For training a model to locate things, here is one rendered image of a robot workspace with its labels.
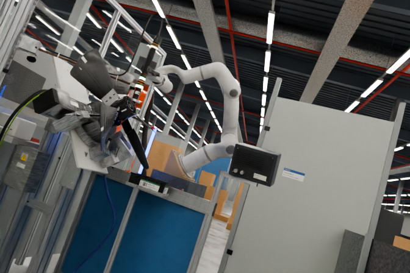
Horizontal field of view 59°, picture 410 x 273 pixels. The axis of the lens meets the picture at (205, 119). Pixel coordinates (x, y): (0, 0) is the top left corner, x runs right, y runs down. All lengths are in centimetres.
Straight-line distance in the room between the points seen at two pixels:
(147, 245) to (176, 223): 22
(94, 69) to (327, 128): 239
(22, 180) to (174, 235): 90
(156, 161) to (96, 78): 822
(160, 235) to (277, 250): 153
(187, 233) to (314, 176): 167
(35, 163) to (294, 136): 242
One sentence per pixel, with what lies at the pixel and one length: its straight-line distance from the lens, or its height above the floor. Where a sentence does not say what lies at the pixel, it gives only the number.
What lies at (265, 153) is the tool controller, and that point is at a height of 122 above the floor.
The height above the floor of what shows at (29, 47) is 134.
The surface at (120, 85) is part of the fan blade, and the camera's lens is 217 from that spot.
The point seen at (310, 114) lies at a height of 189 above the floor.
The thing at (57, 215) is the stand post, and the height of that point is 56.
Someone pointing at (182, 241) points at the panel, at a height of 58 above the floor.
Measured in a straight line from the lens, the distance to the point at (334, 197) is 355.
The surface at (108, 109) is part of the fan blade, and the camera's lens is 178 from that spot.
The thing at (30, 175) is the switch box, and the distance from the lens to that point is 208.
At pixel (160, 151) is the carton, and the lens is 1011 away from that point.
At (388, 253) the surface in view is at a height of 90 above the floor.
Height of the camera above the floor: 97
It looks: 9 degrees up
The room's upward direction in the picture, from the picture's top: 18 degrees clockwise
